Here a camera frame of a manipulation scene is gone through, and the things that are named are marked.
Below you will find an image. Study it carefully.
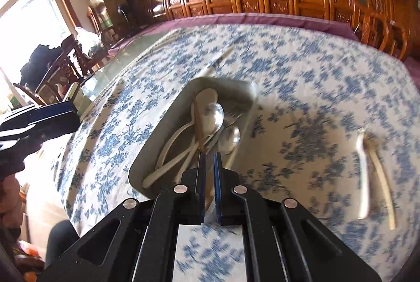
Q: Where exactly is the metal spoon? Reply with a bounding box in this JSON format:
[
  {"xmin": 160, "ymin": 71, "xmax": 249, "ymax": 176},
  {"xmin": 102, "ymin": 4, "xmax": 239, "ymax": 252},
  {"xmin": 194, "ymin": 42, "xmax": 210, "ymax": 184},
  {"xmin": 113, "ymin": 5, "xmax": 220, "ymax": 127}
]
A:
[
  {"xmin": 217, "ymin": 125, "xmax": 241, "ymax": 171},
  {"xmin": 175, "ymin": 102, "xmax": 225, "ymax": 186}
]

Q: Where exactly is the wooden framed window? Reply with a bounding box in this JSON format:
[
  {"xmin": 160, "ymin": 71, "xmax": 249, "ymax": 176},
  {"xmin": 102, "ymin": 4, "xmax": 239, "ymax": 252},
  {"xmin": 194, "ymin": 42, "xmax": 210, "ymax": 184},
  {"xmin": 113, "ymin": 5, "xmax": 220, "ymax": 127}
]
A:
[{"xmin": 0, "ymin": 0, "xmax": 81, "ymax": 95}]

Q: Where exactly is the clear plastic bag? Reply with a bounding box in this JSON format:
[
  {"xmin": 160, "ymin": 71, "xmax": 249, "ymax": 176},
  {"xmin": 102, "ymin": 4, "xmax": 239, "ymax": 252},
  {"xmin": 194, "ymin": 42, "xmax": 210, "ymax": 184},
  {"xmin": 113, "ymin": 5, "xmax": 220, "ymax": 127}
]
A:
[{"xmin": 75, "ymin": 27, "xmax": 104, "ymax": 58}]

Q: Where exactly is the white slim utensil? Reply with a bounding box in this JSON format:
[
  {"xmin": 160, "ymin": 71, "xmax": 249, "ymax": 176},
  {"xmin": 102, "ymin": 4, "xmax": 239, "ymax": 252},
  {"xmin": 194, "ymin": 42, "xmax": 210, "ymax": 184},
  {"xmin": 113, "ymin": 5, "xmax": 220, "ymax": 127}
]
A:
[{"xmin": 355, "ymin": 129, "xmax": 371, "ymax": 221}]

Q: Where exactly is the beige plastic spoon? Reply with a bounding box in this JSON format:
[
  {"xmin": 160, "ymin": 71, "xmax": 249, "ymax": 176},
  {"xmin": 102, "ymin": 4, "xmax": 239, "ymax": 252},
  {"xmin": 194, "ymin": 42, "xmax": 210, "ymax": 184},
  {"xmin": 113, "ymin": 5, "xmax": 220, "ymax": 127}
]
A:
[{"xmin": 156, "ymin": 88, "xmax": 220, "ymax": 171}]

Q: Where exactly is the beige slim utensil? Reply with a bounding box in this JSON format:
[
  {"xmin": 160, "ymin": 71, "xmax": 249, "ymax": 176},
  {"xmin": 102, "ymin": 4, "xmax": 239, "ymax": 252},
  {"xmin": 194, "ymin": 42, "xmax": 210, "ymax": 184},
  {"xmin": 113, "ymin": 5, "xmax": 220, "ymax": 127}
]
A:
[{"xmin": 364, "ymin": 136, "xmax": 398, "ymax": 231}]

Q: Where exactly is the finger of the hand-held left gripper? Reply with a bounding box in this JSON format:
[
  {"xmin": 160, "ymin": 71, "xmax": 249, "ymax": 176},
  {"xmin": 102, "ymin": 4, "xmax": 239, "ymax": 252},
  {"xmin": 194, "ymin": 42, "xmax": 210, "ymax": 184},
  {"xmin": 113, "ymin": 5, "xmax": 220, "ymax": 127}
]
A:
[
  {"xmin": 0, "ymin": 111, "xmax": 81, "ymax": 142},
  {"xmin": 13, "ymin": 102, "xmax": 74, "ymax": 117}
]

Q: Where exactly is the person's dark trouser leg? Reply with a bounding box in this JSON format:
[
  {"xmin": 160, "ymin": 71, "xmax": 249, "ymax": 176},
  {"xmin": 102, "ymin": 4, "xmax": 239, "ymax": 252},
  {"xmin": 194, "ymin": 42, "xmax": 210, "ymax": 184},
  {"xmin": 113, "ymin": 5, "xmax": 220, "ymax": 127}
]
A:
[{"xmin": 45, "ymin": 220, "xmax": 84, "ymax": 269}]

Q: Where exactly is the white plastic spoon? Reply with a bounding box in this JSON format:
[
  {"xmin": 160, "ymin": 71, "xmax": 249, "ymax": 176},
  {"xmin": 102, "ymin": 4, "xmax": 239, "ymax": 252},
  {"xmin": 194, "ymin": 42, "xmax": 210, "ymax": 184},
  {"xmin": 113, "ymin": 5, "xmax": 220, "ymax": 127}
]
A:
[{"xmin": 142, "ymin": 105, "xmax": 224, "ymax": 188}]

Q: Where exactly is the purple tablecloth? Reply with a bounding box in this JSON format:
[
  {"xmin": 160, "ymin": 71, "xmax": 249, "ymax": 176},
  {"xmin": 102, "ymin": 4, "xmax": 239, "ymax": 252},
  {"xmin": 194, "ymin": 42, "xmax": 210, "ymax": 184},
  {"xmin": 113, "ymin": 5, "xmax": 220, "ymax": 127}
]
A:
[{"xmin": 108, "ymin": 12, "xmax": 420, "ymax": 89}]

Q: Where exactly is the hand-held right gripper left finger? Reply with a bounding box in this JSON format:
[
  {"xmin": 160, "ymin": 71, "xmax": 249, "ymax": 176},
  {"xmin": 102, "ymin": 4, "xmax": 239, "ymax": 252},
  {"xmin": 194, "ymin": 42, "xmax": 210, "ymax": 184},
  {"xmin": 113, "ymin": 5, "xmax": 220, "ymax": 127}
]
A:
[{"xmin": 36, "ymin": 153, "xmax": 207, "ymax": 282}]

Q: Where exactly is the dark cloth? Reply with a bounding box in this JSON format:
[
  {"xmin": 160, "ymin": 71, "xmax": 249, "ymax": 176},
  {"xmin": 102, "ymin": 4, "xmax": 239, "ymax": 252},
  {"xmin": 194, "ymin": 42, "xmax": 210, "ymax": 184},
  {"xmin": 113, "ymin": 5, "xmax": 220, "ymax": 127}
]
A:
[{"xmin": 20, "ymin": 44, "xmax": 64, "ymax": 87}]

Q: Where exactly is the person's left forearm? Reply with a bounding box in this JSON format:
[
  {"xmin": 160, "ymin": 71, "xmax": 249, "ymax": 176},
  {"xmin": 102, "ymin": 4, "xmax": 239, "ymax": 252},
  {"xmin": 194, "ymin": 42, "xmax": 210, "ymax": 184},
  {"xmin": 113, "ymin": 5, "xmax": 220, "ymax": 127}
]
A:
[{"xmin": 0, "ymin": 175, "xmax": 25, "ymax": 233}]

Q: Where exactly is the grey rectangular tray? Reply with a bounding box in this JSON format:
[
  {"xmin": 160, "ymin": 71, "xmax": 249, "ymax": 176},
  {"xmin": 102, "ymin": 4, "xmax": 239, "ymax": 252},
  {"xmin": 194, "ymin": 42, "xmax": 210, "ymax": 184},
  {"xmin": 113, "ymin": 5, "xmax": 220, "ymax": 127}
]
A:
[{"xmin": 129, "ymin": 77, "xmax": 258, "ymax": 201}]

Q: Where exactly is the metal fork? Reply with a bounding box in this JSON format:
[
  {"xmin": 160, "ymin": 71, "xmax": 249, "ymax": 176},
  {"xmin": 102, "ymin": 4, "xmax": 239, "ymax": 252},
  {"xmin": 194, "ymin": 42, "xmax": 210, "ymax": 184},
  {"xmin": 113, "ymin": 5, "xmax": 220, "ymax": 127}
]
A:
[{"xmin": 223, "ymin": 109, "xmax": 246, "ymax": 130}]

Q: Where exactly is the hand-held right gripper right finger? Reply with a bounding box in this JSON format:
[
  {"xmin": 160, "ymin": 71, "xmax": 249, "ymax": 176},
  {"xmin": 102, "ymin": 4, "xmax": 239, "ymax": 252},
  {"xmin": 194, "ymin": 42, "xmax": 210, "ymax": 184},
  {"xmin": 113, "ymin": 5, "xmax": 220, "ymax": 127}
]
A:
[{"xmin": 214, "ymin": 153, "xmax": 383, "ymax": 282}]

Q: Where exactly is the dark cabinet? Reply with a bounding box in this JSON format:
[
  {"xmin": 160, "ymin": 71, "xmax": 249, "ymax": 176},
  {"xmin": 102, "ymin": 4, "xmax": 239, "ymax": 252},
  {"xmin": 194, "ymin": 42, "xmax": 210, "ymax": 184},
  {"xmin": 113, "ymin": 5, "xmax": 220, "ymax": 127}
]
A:
[{"xmin": 115, "ymin": 0, "xmax": 149, "ymax": 37}]

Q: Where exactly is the dark wooden side chair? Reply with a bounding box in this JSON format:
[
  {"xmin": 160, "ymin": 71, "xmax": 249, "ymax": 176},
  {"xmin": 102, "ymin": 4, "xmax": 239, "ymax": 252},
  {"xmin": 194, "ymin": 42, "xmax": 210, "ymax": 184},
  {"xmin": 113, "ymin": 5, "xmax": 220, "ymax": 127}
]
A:
[
  {"xmin": 36, "ymin": 37, "xmax": 86, "ymax": 102},
  {"xmin": 13, "ymin": 82, "xmax": 47, "ymax": 106}
]

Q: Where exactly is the blue floral tablecloth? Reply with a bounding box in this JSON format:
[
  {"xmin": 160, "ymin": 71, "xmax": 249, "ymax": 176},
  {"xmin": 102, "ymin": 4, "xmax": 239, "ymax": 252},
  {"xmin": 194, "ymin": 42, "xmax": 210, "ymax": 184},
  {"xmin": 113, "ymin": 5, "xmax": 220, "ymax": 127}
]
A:
[{"xmin": 54, "ymin": 23, "xmax": 420, "ymax": 282}]

